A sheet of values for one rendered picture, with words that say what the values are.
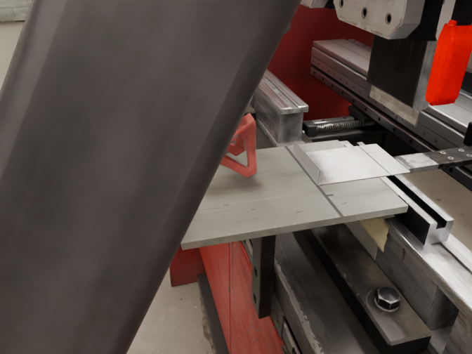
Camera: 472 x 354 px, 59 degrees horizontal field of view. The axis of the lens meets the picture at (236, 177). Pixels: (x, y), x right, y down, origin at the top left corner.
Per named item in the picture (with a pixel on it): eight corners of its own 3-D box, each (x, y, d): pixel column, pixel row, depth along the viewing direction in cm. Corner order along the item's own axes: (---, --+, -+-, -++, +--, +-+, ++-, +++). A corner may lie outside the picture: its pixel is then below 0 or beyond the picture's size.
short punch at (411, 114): (363, 97, 56) (376, 22, 51) (376, 95, 56) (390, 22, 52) (408, 127, 48) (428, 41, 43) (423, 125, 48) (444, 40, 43)
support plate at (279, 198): (162, 167, 58) (161, 161, 58) (336, 145, 64) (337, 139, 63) (182, 251, 43) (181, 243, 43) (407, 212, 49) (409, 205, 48)
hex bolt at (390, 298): (369, 296, 49) (371, 286, 48) (390, 292, 50) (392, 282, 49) (382, 314, 47) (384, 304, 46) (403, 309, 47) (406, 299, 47)
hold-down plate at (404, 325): (285, 206, 70) (286, 192, 68) (315, 202, 71) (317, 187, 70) (384, 362, 45) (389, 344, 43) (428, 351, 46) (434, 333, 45)
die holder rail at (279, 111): (223, 79, 128) (222, 47, 123) (241, 77, 130) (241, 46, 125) (278, 152, 87) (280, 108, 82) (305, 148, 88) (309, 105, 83)
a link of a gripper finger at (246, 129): (263, 141, 54) (229, 81, 48) (283, 168, 48) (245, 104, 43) (218, 168, 54) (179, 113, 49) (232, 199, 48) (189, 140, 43)
